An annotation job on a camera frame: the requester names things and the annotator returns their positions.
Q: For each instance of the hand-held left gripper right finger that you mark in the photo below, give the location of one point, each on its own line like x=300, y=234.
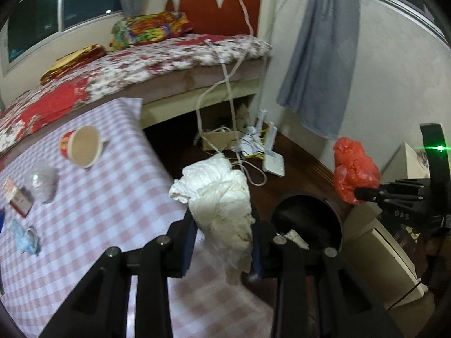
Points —
x=257, y=260

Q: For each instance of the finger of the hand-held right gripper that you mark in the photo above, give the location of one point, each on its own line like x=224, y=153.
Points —
x=366, y=194
x=405, y=184

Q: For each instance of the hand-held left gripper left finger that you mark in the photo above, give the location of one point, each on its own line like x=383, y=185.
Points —
x=188, y=246

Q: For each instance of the red plastic bag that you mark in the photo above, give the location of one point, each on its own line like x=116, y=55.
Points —
x=352, y=169

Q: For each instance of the cream paper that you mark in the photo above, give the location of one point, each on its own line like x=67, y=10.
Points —
x=218, y=200

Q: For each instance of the black trash bin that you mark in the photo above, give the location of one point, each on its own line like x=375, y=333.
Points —
x=310, y=218

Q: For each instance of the red paper cup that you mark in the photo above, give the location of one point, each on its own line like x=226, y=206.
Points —
x=82, y=148

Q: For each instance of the clear plastic bag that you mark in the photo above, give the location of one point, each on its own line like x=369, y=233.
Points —
x=44, y=183

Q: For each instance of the blue wrapper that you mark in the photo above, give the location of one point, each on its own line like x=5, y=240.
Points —
x=24, y=239

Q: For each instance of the small cigarette box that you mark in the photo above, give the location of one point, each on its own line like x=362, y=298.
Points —
x=19, y=199

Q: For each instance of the white printed box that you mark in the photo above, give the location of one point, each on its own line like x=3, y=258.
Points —
x=405, y=162

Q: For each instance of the white low cabinet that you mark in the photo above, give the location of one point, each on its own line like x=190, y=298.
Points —
x=380, y=246

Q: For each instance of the pink checkered tablecloth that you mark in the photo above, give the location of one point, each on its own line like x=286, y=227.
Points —
x=123, y=200

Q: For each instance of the flat white router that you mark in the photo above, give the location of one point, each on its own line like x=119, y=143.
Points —
x=274, y=163

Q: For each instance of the brown cardboard box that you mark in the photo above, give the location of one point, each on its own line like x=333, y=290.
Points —
x=218, y=141

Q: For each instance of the white router with antennas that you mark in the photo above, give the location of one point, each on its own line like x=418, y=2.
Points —
x=267, y=137

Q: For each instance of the long grey patterned curtain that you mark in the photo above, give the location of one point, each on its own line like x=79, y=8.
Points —
x=317, y=60

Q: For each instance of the red floral bedspread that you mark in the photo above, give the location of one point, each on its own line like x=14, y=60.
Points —
x=116, y=67

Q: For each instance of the folded yellow red blanket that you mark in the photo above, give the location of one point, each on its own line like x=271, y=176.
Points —
x=74, y=61

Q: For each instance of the colourful printed pillow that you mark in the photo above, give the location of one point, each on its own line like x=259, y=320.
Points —
x=151, y=28

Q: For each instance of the red and white headboard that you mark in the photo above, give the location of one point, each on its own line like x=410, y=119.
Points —
x=208, y=7

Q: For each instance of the sliding glass window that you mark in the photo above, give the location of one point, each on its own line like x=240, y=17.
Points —
x=70, y=3

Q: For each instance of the beige bed frame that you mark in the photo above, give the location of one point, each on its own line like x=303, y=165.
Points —
x=165, y=102

